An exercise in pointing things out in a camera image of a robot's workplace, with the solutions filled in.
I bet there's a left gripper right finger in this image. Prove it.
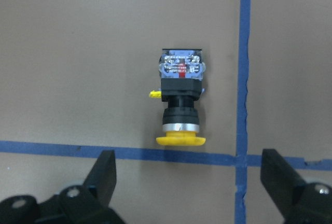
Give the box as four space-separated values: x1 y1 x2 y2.
260 149 306 216

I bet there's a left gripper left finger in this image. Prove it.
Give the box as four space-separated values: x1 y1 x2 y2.
83 150 116 207

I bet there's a yellow push button switch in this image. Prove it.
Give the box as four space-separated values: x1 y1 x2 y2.
149 48 206 146

